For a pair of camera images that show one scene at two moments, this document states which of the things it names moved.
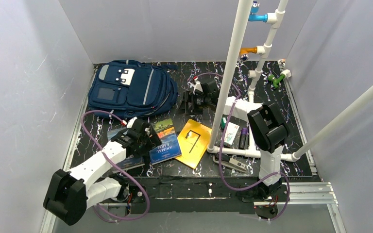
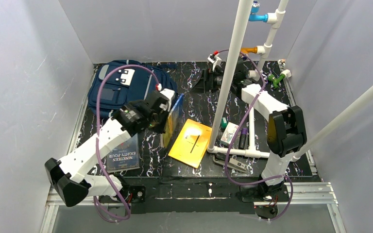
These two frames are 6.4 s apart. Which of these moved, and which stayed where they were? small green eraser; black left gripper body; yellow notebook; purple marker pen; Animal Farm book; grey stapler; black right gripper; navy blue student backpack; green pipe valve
Moved: black left gripper body; Animal Farm book; black right gripper
Stayed: small green eraser; green pipe valve; grey stapler; yellow notebook; purple marker pen; navy blue student backpack
